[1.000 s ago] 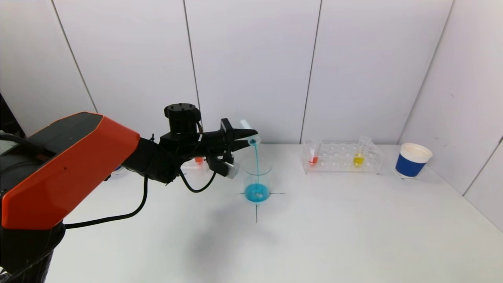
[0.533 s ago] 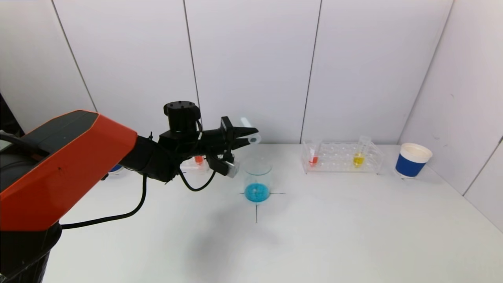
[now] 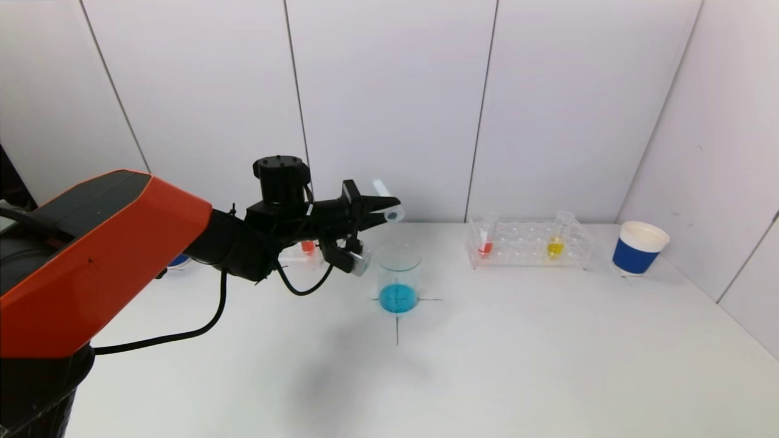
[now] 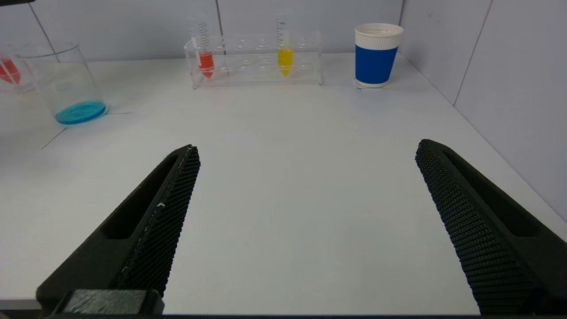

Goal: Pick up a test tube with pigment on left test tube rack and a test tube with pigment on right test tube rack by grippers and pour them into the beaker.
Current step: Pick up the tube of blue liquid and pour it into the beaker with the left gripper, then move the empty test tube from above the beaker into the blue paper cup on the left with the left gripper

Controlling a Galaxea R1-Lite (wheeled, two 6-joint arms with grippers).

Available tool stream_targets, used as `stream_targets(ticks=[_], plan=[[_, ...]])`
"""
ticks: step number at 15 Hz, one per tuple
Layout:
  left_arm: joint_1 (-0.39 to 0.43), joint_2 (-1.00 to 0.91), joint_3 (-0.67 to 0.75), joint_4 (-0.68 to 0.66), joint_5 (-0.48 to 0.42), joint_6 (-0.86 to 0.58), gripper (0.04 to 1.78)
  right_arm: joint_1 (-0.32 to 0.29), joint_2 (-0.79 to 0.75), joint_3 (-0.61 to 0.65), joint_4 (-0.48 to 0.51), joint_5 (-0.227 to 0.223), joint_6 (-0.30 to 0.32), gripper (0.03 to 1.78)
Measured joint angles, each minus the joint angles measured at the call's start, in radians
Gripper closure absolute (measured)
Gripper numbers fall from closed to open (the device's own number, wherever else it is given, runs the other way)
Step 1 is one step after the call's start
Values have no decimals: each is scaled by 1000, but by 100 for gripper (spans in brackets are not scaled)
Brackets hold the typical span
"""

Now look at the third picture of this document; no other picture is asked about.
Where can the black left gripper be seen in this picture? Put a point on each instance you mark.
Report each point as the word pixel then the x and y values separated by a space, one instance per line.
pixel 351 198

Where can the blue pigment test tube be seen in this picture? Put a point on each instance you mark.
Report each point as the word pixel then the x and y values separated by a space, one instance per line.
pixel 389 204

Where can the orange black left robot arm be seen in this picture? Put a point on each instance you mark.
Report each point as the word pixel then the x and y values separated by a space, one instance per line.
pixel 91 261

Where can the red pigment test tube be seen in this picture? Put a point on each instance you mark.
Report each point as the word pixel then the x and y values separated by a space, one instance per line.
pixel 308 246
pixel 485 247

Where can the clear acrylic test tube rack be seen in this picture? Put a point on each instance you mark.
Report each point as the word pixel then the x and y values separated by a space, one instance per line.
pixel 523 246
pixel 304 258

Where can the clear glass beaker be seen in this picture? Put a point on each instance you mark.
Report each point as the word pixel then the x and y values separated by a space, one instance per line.
pixel 398 297

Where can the yellow pigment test tube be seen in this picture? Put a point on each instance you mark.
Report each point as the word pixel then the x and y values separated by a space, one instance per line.
pixel 554 248

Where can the blue white paper cup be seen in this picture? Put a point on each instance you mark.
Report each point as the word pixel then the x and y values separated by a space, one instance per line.
pixel 634 257
pixel 179 261

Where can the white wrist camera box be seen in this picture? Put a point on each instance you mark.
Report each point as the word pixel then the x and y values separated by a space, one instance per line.
pixel 353 258

